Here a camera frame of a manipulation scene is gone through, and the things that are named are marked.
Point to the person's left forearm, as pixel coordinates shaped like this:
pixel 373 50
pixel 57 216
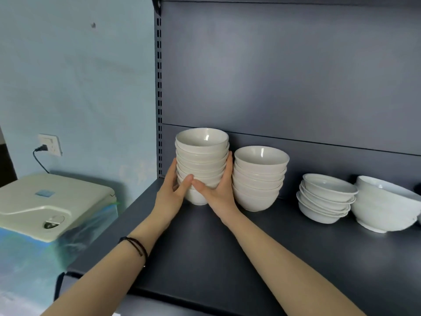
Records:
pixel 108 276

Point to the narrow grey metal back panel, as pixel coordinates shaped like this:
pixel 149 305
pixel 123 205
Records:
pixel 329 157

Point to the person's left hand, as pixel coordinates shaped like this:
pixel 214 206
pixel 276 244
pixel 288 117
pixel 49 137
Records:
pixel 164 207

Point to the large grey metal back panel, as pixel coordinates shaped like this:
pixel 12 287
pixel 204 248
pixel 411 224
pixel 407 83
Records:
pixel 279 72

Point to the grey slotted shelf upright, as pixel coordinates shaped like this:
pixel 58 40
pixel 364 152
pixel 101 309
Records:
pixel 156 95

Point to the person's right hand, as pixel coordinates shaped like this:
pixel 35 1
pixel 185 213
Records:
pixel 223 204

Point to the white wall socket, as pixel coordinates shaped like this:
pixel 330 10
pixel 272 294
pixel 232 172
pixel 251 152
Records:
pixel 52 143

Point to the white wide-rimmed ceramic bowl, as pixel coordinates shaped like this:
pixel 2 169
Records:
pixel 329 185
pixel 348 203
pixel 345 208
pixel 315 217

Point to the cream ceramic bowl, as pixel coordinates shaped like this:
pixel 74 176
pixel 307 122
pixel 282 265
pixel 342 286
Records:
pixel 260 185
pixel 260 177
pixel 258 194
pixel 261 157
pixel 256 204

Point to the dark brown door frame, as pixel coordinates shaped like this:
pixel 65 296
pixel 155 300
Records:
pixel 6 164

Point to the person's right forearm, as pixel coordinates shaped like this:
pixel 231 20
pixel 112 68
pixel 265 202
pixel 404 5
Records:
pixel 296 276

